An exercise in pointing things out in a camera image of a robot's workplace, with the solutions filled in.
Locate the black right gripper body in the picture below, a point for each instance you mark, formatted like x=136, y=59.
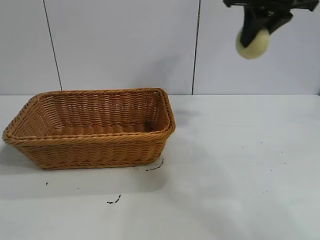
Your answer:
x=270, y=3

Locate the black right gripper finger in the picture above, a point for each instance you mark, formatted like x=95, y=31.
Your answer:
x=251, y=27
x=280, y=21

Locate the pale yellow egg yolk pastry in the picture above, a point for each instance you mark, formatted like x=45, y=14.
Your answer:
x=255, y=49

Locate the woven wicker basket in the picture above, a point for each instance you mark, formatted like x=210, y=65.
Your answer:
x=100, y=147

